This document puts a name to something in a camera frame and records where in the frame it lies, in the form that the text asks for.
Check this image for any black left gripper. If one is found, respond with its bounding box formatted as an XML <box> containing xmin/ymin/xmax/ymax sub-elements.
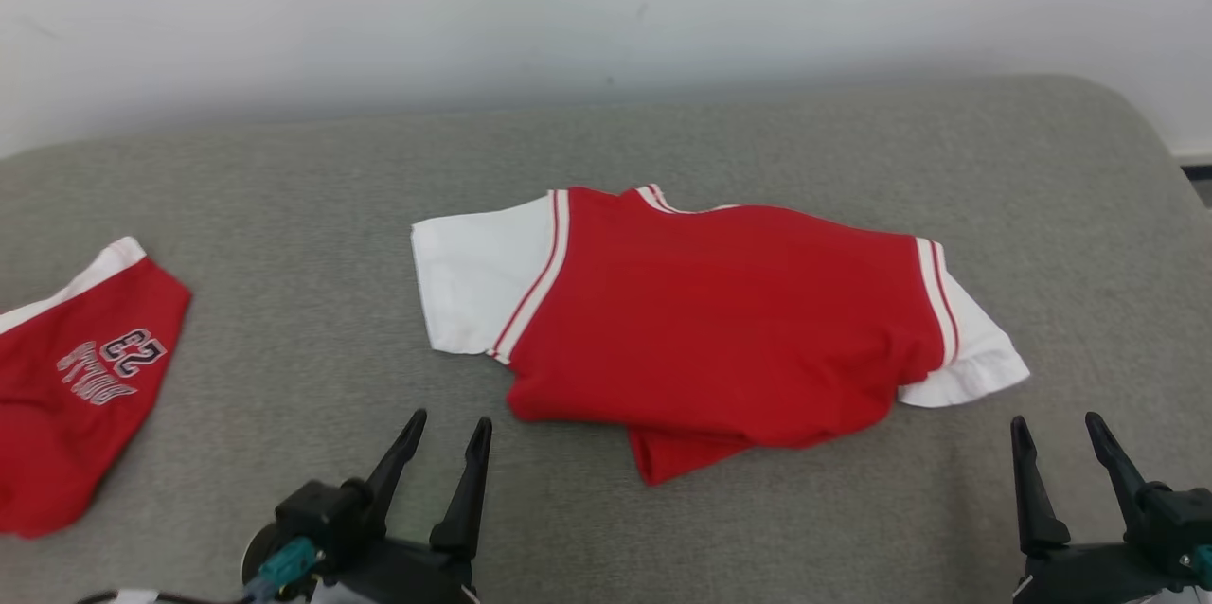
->
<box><xmin>317</xmin><ymin>409</ymin><xmax>493</xmax><ymax>604</ymax></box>

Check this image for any red shorts white trim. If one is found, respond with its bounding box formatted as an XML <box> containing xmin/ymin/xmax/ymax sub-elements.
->
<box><xmin>0</xmin><ymin>236</ymin><xmax>193</xmax><ymax>539</ymax></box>

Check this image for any red white short-sleeve shirt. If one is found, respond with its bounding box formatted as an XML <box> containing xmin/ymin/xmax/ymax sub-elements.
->
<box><xmin>410</xmin><ymin>184</ymin><xmax>1031</xmax><ymax>488</ymax></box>

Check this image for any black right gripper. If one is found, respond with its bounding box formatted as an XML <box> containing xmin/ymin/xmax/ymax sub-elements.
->
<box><xmin>1009</xmin><ymin>411</ymin><xmax>1212</xmax><ymax>604</ymax></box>

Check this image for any left camera cable teal plug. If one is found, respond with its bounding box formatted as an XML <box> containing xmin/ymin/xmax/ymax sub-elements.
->
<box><xmin>76</xmin><ymin>536</ymin><xmax>318</xmax><ymax>604</ymax></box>

